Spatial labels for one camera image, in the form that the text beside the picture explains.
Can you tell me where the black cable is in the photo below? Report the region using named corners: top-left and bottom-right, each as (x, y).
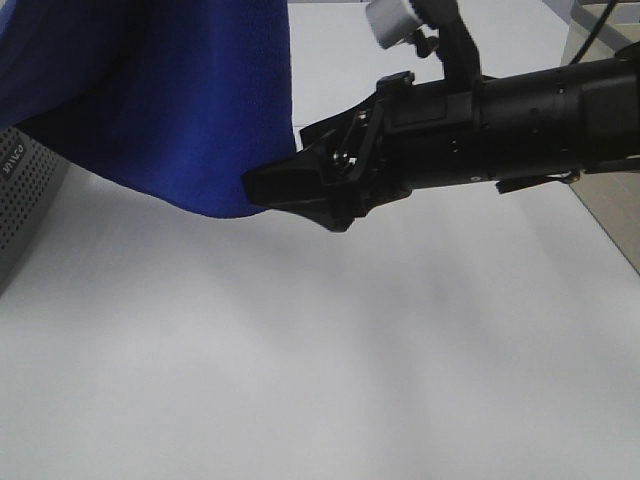
top-left (569, 0), bottom-right (619, 65)

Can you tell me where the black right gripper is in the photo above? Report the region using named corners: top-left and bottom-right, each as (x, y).
top-left (242, 72), bottom-right (474, 232)

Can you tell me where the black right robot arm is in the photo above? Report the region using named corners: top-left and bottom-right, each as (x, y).
top-left (243, 59), bottom-right (639, 232)

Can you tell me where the beige box with grey rim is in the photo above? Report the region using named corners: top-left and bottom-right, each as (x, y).
top-left (561, 1), bottom-right (639, 269)

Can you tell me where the blue microfibre towel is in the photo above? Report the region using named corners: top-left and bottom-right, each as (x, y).
top-left (1, 1), bottom-right (295, 218)

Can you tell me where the grey perforated plastic basket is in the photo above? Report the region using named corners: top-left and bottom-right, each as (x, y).
top-left (1, 128), bottom-right (69, 288)

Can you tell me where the white wrist camera on bracket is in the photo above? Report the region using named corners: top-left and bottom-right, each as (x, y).
top-left (365, 0), bottom-right (482, 88)

